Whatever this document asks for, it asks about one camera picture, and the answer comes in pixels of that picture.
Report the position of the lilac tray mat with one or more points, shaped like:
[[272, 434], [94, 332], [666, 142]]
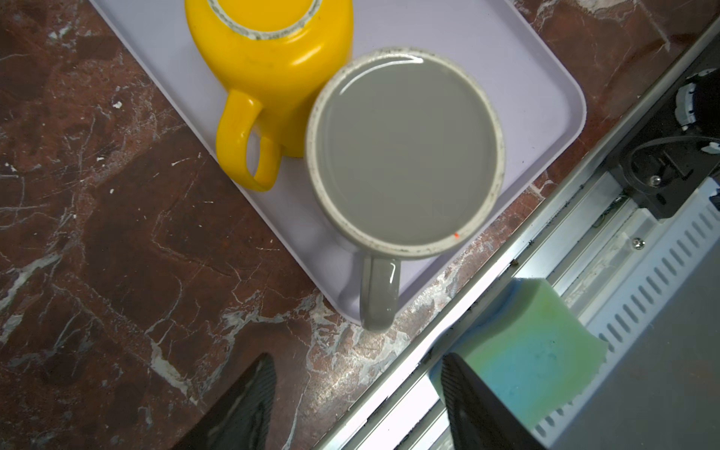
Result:
[[540, 105]]

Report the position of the yellow mug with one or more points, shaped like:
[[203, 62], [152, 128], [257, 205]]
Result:
[[273, 58]]

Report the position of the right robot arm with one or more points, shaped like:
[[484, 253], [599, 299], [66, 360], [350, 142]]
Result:
[[697, 103]]

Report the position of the grey mug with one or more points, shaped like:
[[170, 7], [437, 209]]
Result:
[[406, 158]]

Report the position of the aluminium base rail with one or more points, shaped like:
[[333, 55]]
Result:
[[612, 262]]

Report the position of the green sponge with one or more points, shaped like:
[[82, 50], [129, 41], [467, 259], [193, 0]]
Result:
[[533, 353]]

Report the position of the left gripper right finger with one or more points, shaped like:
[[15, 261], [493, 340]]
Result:
[[477, 418]]

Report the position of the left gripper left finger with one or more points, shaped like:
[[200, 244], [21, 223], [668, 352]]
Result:
[[241, 417]]

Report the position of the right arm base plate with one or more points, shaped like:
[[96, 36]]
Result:
[[660, 164]]

